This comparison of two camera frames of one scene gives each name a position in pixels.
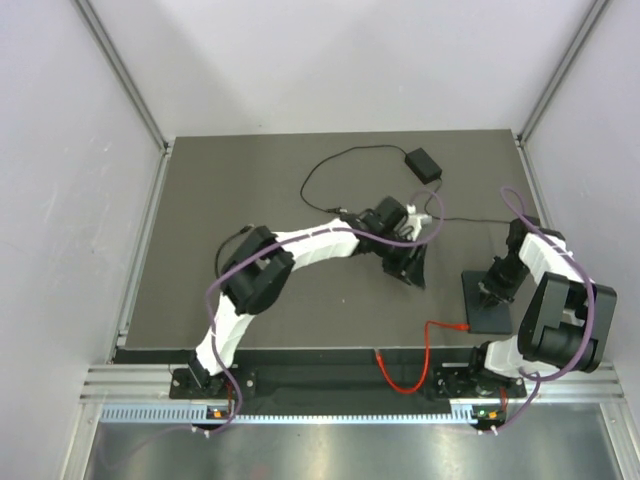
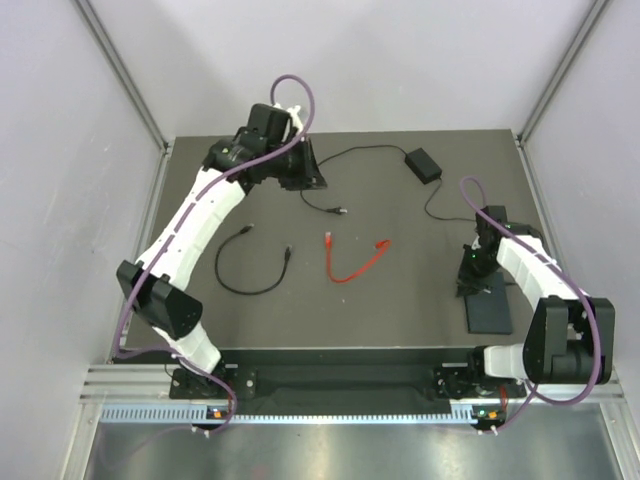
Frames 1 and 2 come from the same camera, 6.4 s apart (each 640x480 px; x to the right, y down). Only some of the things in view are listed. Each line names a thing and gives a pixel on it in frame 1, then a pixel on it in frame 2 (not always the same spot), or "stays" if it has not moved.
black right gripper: x=490 y=286 to x=468 y=284
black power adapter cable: x=457 y=219 stays
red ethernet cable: x=428 y=324 to x=383 y=245
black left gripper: x=413 y=271 to x=310 y=176
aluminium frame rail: x=121 y=382 stays
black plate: x=481 y=319 stays
